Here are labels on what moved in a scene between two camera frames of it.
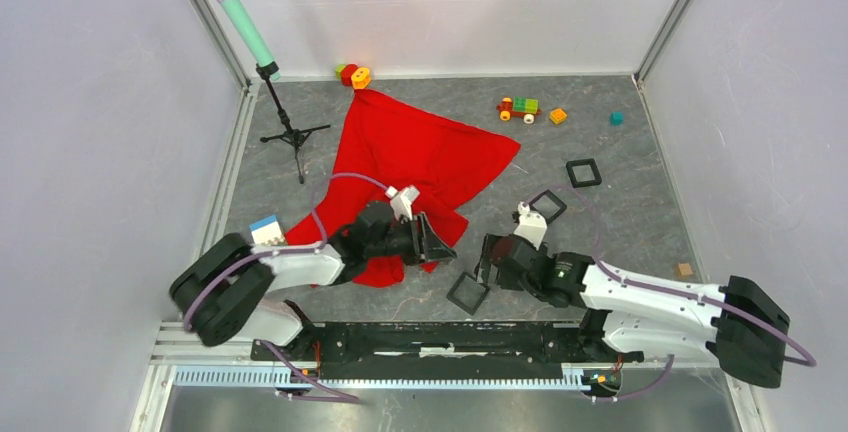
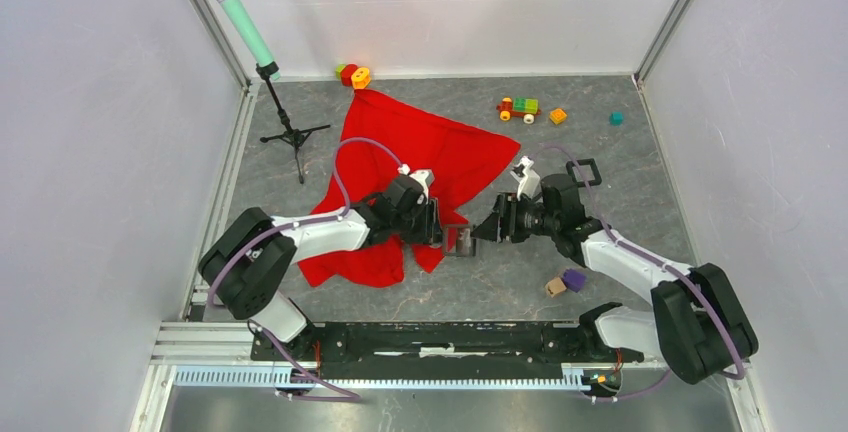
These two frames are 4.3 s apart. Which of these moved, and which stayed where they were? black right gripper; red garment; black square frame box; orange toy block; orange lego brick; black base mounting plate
Moved: black right gripper; black square frame box
Stayed: red garment; orange lego brick; orange toy block; black base mounting plate
